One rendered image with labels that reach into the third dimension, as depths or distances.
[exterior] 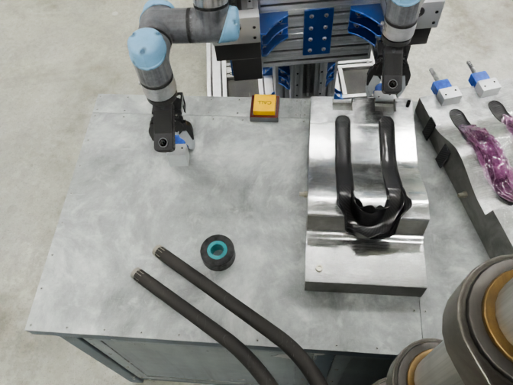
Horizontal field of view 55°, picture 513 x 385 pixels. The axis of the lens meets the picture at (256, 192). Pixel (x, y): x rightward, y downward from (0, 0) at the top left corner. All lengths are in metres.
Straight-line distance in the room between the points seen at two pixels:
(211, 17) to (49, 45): 2.06
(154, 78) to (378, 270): 0.63
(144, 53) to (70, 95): 1.74
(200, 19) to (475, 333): 0.89
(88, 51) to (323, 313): 2.19
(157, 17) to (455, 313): 0.91
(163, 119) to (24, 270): 1.29
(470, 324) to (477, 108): 1.09
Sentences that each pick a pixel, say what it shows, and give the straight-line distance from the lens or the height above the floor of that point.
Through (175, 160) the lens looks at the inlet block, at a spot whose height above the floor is 0.83.
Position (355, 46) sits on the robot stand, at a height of 0.74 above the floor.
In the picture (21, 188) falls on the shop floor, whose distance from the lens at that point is 2.51.
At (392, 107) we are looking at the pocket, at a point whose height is 0.86.
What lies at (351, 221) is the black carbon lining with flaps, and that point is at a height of 0.88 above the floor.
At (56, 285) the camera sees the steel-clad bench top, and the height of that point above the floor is 0.80.
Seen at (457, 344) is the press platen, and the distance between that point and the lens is 0.39.
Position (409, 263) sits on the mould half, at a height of 0.86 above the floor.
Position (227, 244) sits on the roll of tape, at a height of 0.83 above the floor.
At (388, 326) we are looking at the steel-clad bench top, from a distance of 1.15.
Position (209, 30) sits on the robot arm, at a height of 1.16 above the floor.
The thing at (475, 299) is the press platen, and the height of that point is 1.54.
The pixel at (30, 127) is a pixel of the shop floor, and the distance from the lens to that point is 2.71.
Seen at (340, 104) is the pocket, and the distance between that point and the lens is 1.34.
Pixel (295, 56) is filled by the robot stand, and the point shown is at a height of 0.72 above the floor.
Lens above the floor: 1.89
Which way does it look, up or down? 59 degrees down
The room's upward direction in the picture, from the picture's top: 6 degrees counter-clockwise
